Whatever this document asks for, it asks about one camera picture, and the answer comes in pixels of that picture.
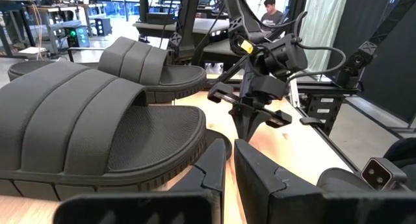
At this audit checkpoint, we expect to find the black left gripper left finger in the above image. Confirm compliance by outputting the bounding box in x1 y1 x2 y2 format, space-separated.
53 138 228 224

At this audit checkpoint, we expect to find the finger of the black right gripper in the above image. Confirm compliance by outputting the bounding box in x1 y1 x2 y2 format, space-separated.
249 106 271 142
229 104 250 142

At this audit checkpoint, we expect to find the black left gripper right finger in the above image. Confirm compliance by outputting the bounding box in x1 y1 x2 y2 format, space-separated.
233 139 416 224

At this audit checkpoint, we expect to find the black rubber slide sandal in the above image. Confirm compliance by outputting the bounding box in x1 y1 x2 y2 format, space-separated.
0 60 208 202
6 35 208 104
317 167 374 194
205 129 233 160

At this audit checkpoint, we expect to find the person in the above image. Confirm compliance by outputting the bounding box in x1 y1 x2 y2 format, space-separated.
259 0 289 32

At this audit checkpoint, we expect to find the grey desk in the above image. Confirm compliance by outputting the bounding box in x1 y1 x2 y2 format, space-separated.
133 18 230 40

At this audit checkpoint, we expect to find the pale translucent curtain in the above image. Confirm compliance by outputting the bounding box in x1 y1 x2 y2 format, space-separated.
298 0 350 74

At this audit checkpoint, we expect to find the black chair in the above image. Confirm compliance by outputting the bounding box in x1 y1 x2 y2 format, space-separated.
383 138 416 192

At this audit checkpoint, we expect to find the small black box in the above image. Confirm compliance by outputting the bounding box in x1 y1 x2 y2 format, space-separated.
94 17 113 36

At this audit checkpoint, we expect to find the black box with green lights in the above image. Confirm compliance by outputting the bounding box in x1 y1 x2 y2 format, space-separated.
64 25 90 49

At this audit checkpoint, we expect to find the white flat box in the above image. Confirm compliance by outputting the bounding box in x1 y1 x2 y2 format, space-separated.
18 47 48 60

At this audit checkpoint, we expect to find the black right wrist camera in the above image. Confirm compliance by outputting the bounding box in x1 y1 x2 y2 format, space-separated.
250 75 289 101

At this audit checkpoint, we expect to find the black cable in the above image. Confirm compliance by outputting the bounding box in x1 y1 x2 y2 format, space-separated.
285 11 347 84

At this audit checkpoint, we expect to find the silver table-level camera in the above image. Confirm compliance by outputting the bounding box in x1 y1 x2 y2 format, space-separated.
360 156 409 192

